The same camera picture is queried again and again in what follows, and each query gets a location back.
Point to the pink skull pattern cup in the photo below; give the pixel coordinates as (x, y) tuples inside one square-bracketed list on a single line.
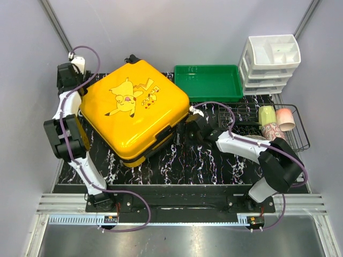
[(271, 131)]

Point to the yellow Pikachu suitcase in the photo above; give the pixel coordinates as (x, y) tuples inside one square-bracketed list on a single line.
[(135, 109)]

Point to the pale green faceted cup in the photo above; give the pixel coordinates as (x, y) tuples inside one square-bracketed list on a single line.
[(266, 115)]

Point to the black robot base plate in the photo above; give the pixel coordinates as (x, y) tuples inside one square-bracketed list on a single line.
[(133, 208)]

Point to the pink marbled cup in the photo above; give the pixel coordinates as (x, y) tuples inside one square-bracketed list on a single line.
[(285, 119)]

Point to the green plastic tray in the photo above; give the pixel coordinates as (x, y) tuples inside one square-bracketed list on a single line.
[(202, 83)]

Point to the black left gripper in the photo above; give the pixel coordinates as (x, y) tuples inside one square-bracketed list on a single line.
[(84, 80)]

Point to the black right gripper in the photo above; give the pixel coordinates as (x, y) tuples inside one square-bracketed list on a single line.
[(187, 128)]

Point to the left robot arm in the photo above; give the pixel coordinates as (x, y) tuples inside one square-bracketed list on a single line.
[(67, 137)]

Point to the speckled grey plate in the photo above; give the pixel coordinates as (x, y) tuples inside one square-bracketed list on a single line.
[(256, 137)]

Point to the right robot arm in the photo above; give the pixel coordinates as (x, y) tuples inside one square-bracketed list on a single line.
[(279, 163)]

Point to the white drawer organizer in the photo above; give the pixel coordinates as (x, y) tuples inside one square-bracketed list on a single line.
[(267, 63)]

